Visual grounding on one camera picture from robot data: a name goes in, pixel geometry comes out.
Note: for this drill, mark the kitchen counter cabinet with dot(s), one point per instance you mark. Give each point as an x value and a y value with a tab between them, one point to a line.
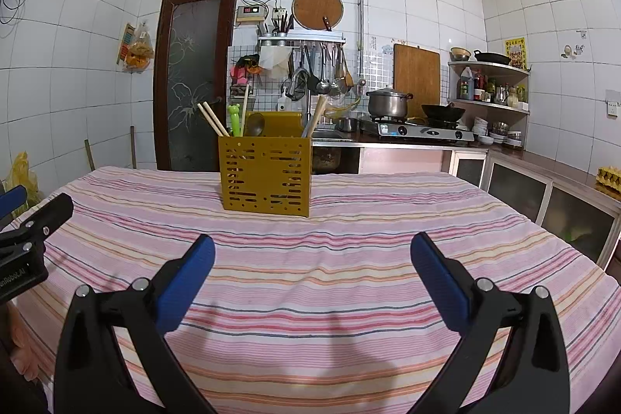
519	191

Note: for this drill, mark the cooking oil bottle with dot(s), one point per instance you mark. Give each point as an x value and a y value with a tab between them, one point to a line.
465	86

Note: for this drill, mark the enamel bowl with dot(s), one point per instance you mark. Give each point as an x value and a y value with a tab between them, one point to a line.
460	53

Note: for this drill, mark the black pan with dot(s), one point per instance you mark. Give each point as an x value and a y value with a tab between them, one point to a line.
491	57

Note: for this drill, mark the corner wall shelf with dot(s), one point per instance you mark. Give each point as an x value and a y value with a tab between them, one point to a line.
485	104

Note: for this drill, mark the white power strip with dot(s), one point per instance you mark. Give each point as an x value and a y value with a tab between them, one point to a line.
280	15

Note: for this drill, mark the wall cutlery holder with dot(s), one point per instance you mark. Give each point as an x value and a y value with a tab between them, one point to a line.
276	28

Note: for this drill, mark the wall controller box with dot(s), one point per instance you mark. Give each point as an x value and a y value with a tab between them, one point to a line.
251	14

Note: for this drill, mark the round wooden cutting board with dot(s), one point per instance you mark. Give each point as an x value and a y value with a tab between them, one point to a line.
315	6

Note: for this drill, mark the gas stove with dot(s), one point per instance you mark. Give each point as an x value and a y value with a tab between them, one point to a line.
422	132

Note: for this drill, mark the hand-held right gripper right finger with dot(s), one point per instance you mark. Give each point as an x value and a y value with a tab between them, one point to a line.
439	278

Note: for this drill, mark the steel pot with lid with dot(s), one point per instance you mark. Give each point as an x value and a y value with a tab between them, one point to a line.
388	106

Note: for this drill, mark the steel faucet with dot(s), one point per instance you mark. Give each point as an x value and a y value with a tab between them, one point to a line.
308	103

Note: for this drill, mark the white soap bottle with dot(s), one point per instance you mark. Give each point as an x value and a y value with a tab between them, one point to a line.
284	103

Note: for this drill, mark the egg carton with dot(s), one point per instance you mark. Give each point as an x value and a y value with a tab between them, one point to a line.
609	177

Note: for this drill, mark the leaning wooden stick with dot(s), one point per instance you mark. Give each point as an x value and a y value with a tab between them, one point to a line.
89	154
132	147

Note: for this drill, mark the stack of white bowls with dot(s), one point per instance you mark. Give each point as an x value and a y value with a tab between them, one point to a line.
480	126

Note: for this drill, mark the yellow mesh strainer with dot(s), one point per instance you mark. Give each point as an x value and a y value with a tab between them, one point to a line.
342	109

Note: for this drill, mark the orange hanging plastic bag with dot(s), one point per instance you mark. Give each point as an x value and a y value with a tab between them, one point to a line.
139	52

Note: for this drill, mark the pink striped tablecloth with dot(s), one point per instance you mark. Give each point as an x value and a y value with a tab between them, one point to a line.
310	239

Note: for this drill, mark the pink hanging cloths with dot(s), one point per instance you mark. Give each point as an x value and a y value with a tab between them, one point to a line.
242	72

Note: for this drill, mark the wooden chopstick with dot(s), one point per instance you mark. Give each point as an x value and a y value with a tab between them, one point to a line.
209	119
245	108
216	117

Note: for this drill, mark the yellow wall poster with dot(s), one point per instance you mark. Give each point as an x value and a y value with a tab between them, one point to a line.
515	52

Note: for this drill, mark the row of hanging cooking utensils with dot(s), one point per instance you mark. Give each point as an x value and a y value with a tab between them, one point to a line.
322	74

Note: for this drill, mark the black wok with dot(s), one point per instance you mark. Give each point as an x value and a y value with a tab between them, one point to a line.
442	112

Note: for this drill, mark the wall sticker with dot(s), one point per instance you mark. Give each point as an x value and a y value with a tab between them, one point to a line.
572	50

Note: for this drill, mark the dark wooden glass door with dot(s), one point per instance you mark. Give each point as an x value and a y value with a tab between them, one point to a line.
194	79

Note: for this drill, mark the white hanging bag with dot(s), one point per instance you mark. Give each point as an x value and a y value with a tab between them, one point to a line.
274	60

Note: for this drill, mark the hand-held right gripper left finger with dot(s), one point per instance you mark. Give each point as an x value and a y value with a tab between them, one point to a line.
189	278

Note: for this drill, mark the steel sink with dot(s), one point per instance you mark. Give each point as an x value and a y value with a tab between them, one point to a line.
330	135

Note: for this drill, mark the small steel cup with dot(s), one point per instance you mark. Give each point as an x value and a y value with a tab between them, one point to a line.
347	124

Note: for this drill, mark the yellow plastic bag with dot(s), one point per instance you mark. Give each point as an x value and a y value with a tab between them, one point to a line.
22	174

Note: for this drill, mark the gold perforated utensil holder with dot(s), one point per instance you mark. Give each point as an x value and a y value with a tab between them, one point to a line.
264	176

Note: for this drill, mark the white wall socket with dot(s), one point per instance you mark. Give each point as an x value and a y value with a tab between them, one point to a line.
613	103

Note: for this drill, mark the steel wall rack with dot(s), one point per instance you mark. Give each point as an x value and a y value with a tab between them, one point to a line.
301	39

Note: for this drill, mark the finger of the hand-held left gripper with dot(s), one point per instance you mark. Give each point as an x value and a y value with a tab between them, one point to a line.
48	215
12	199

